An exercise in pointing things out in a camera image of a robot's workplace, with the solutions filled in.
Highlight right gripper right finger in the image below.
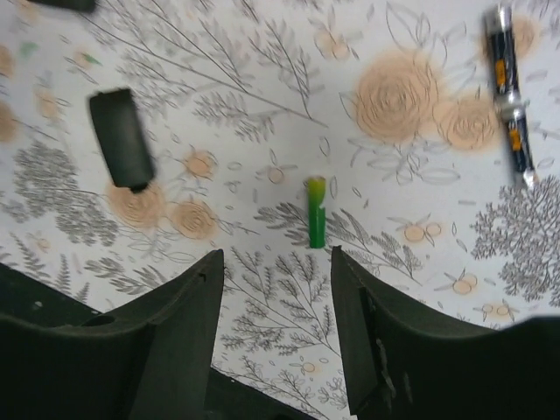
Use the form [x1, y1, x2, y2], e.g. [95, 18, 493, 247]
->
[331, 247, 559, 419]

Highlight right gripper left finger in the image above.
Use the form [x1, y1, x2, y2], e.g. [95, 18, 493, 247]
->
[1, 250, 224, 419]

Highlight green battery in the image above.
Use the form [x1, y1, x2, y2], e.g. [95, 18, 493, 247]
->
[307, 176, 326, 249]

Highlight black battery cover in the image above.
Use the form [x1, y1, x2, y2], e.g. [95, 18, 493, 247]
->
[88, 88, 156, 194]

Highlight large black remote control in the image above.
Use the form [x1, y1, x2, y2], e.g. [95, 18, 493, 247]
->
[30, 0, 96, 13]

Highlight black orange battery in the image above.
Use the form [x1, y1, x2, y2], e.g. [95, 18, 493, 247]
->
[484, 3, 521, 108]
[500, 103, 538, 190]

